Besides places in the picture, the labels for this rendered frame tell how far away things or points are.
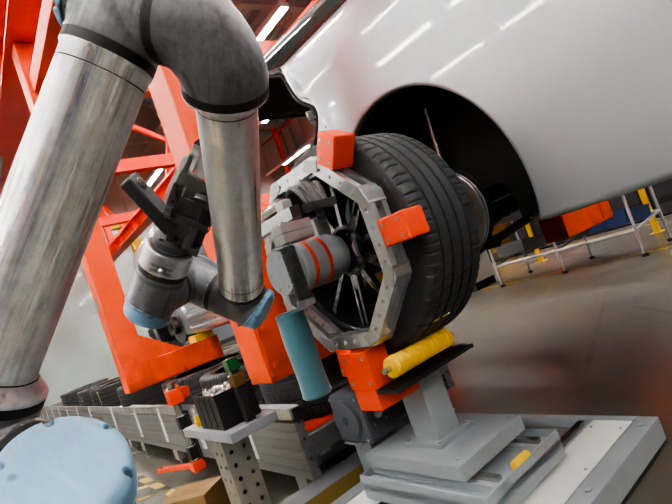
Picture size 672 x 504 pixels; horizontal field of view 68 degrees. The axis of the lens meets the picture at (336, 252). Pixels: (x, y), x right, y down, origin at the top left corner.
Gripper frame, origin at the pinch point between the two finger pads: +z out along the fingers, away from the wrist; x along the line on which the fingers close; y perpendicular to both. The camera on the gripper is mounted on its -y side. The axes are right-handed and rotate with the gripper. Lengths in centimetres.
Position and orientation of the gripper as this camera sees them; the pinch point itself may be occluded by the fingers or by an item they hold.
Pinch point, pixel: (194, 141)
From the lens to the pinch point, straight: 90.0
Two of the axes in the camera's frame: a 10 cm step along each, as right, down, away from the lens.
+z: 4.2, -8.5, -3.3
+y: 9.0, 3.4, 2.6
